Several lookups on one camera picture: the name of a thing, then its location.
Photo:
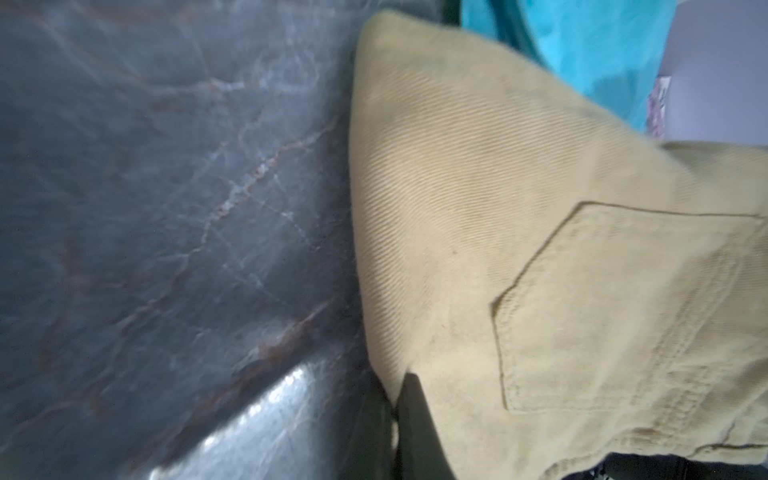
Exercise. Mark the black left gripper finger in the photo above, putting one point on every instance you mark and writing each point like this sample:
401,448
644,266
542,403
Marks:
419,454

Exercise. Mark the khaki pants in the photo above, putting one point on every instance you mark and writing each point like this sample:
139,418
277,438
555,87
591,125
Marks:
563,286

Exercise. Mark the teal folded pants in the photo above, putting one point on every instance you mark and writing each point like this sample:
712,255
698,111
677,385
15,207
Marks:
609,51

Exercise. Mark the flower cover booklet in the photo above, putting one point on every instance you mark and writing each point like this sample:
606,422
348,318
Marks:
656,108

